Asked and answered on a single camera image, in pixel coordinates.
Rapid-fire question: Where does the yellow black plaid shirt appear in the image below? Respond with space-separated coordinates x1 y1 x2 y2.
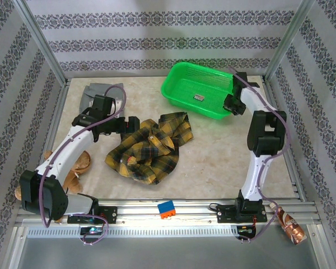
105 111 194 185

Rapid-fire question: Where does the green plastic basket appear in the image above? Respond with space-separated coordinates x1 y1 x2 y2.
160 61 243 120

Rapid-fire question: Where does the folded grey shirt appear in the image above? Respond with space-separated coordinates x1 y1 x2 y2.
80 82 124 113

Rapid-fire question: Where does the brown teddy bear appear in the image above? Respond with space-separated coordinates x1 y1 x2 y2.
14 150 92 201

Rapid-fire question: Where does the blue orange toy block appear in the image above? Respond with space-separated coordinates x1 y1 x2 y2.
157 200 176 220

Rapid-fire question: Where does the small electronics board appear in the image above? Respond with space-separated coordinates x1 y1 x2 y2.
80 226 104 235
236 225 257 235

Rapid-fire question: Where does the brown drink pouch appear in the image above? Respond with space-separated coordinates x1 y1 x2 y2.
269 203 308 246

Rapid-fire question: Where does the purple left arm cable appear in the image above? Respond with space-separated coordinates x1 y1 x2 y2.
40 84 127 247

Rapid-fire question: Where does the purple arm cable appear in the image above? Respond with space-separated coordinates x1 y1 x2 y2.
228 66 291 244
40 84 127 247

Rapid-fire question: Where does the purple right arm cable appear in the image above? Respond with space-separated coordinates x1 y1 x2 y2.
228 66 291 244

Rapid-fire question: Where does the aluminium side rail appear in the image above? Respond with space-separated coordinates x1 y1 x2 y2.
30 81 72 202
262 81 307 201

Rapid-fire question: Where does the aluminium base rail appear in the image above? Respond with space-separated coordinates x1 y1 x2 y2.
15 198 323 225

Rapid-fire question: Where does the aluminium frame post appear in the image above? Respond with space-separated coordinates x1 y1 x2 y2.
12 0 71 87
264 0 319 84

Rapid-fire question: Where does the slotted metal cable duct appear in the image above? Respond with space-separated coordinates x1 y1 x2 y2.
26 225 240 238

